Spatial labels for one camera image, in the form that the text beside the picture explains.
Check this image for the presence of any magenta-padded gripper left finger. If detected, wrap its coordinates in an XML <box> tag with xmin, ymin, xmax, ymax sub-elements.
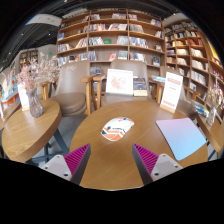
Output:
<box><xmin>41</xmin><ymin>143</ymin><xmax>92</xmax><ymax>186</ymax></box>

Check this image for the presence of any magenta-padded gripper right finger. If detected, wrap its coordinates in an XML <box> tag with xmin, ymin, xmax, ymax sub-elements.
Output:
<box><xmin>131</xmin><ymin>143</ymin><xmax>184</xmax><ymax>186</ymax></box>

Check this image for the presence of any white and orange computer mouse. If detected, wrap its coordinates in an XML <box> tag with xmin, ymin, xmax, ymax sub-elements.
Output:
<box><xmin>100</xmin><ymin>116</ymin><xmax>136</xmax><ymax>142</ymax></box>

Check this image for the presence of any lilac and blue mouse pad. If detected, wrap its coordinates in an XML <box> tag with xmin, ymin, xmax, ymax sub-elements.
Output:
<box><xmin>155</xmin><ymin>117</ymin><xmax>208</xmax><ymax>162</ymax></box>

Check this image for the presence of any round wooden side table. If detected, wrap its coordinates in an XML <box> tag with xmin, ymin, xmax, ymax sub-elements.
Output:
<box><xmin>1</xmin><ymin>98</ymin><xmax>63</xmax><ymax>164</ymax></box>
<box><xmin>194</xmin><ymin>111</ymin><xmax>224</xmax><ymax>154</ymax></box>

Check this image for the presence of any brown padded wooden armchair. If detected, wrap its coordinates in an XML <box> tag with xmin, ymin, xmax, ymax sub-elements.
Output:
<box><xmin>156</xmin><ymin>65</ymin><xmax>198</xmax><ymax>121</ymax></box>
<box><xmin>92</xmin><ymin>59</ymin><xmax>164</xmax><ymax>108</ymax></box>
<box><xmin>39</xmin><ymin>60</ymin><xmax>98</xmax><ymax>118</ymax></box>

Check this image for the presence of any glass vase with pink flowers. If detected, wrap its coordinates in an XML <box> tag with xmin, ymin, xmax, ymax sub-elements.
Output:
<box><xmin>16</xmin><ymin>54</ymin><xmax>61</xmax><ymax>119</ymax></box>

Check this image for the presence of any dark book with yellow band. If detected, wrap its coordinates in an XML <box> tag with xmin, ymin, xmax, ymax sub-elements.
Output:
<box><xmin>133</xmin><ymin>77</ymin><xmax>148</xmax><ymax>98</ymax></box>

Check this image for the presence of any white sign on wooden base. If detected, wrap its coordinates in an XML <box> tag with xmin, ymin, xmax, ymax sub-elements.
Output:
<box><xmin>159</xmin><ymin>71</ymin><xmax>184</xmax><ymax>114</ymax></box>

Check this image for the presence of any blue and yellow book stack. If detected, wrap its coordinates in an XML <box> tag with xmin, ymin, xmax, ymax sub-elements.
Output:
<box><xmin>189</xmin><ymin>99</ymin><xmax>210</xmax><ymax>118</ymax></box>

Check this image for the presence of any glass vase with dried flowers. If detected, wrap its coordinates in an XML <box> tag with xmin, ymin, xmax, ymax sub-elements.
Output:
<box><xmin>205</xmin><ymin>74</ymin><xmax>224</xmax><ymax>128</ymax></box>

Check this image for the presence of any small white table card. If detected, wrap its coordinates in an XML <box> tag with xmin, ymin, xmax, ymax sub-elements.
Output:
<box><xmin>17</xmin><ymin>83</ymin><xmax>31</xmax><ymax>112</ymax></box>

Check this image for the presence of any light blue book stack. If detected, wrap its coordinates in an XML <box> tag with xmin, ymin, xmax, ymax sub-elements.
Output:
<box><xmin>149</xmin><ymin>74</ymin><xmax>167</xmax><ymax>84</ymax></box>

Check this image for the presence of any white framed red-print picture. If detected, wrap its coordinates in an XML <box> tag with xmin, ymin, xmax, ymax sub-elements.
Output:
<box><xmin>105</xmin><ymin>68</ymin><xmax>134</xmax><ymax>97</ymax></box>

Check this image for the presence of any angled wooden bookshelf with books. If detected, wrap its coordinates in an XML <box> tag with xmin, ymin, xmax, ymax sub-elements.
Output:
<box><xmin>163</xmin><ymin>18</ymin><xmax>224</xmax><ymax>111</ymax></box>

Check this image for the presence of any distant wooden bookshelf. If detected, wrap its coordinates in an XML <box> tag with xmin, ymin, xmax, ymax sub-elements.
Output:
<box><xmin>18</xmin><ymin>48</ymin><xmax>39</xmax><ymax>73</ymax></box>

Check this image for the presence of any tall wooden bookshelf with books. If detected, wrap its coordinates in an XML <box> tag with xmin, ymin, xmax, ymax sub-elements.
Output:
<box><xmin>55</xmin><ymin>8</ymin><xmax>167</xmax><ymax>76</ymax></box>

